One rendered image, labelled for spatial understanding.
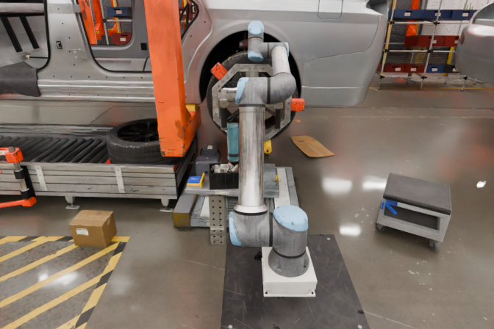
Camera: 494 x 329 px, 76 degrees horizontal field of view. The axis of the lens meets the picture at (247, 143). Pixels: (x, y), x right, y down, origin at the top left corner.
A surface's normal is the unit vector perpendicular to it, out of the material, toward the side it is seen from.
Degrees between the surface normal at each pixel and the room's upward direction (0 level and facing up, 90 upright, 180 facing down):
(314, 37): 90
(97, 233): 90
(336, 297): 0
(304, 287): 90
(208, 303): 0
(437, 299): 0
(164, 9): 90
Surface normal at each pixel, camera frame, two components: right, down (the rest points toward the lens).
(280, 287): 0.00, 0.40
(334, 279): 0.00, -0.91
